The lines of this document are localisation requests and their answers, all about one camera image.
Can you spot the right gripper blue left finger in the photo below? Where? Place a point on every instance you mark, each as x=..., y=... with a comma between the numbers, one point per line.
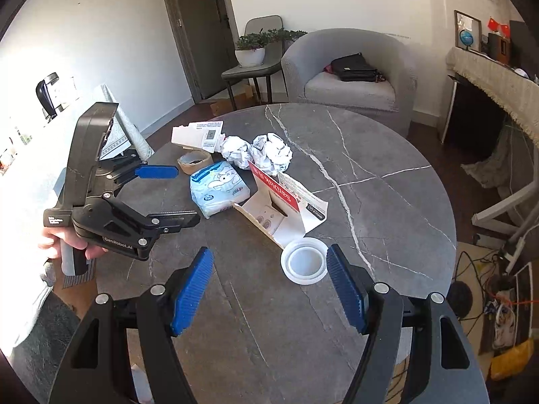
x=188, y=295

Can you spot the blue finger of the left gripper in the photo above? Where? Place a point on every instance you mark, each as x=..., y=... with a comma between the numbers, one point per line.
x=170, y=222
x=159, y=172

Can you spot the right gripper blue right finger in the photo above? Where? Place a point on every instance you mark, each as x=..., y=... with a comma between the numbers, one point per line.
x=350, y=283

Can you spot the brown tape roll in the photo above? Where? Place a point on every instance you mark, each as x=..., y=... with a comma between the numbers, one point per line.
x=194, y=160

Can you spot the blue white tissue pack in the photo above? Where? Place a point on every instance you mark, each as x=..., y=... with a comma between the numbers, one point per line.
x=216, y=188

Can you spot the white plastic lid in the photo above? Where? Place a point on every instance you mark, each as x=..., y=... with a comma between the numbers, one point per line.
x=303, y=261

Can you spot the white cardboard box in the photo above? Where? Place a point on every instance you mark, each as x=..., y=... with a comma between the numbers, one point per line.
x=203, y=135

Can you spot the white paper ball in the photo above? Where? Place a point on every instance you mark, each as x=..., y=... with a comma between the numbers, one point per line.
x=236, y=151

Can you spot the red SanDisk cardboard package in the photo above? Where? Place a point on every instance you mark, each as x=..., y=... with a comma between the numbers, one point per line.
x=283, y=209

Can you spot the round dark marble table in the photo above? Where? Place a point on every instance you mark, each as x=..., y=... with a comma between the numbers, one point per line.
x=270, y=327

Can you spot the cardboard box on floor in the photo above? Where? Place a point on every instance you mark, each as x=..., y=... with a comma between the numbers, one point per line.
x=246, y=98

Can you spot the grey door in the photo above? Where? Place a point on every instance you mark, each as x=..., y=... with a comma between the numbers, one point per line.
x=203, y=35

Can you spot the potted green plant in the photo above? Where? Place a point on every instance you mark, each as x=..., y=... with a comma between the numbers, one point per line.
x=250, y=48

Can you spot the grey dining chair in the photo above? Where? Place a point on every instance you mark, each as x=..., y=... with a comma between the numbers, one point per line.
x=271, y=64

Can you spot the grey tub armchair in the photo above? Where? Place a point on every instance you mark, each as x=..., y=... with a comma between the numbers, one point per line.
x=308, y=77

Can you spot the black bag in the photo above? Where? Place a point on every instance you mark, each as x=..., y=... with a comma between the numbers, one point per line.
x=355, y=68

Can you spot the beige fringed desk cloth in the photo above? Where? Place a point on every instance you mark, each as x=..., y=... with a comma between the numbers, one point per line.
x=517, y=95

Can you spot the small blue globe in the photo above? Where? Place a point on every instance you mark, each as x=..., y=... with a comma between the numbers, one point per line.
x=465, y=39

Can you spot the wooden picture frame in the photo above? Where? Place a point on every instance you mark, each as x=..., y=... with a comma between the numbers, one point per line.
x=464, y=21

